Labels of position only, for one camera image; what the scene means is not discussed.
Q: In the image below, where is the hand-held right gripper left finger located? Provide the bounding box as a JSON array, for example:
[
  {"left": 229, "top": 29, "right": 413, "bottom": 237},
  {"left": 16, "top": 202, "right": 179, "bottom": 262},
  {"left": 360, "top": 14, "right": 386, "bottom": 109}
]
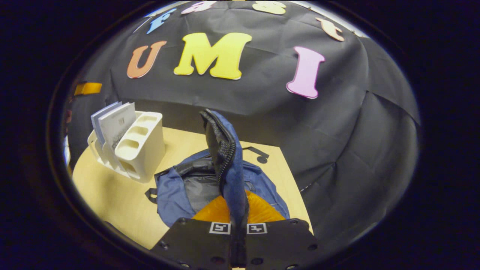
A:
[{"left": 150, "top": 193, "right": 232, "bottom": 270}]

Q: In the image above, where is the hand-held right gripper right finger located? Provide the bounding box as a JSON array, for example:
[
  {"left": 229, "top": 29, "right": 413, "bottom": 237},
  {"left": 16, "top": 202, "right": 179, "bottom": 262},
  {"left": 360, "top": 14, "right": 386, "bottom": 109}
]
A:
[{"left": 246, "top": 189, "right": 319, "bottom": 270}]

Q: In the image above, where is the white-covered book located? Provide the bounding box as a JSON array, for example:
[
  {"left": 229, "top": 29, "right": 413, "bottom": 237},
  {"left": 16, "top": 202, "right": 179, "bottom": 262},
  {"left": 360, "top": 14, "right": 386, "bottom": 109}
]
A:
[{"left": 98, "top": 102, "right": 136, "bottom": 151}]

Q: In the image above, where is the blue schoolbag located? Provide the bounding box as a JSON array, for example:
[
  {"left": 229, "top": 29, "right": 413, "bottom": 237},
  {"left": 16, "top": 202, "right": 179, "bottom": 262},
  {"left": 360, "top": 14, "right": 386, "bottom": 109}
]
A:
[{"left": 145, "top": 109, "right": 291, "bottom": 267}]

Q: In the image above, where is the cream plastic bookshelf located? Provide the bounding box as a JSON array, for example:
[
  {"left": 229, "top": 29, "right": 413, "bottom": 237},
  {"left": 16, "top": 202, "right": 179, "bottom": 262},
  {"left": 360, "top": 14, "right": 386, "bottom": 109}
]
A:
[{"left": 87, "top": 111, "right": 165, "bottom": 183}]

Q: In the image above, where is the black backdrop cloth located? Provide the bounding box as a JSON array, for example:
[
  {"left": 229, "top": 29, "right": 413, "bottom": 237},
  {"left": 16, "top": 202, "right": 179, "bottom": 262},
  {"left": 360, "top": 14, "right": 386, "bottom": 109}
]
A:
[{"left": 67, "top": 0, "right": 420, "bottom": 248}]

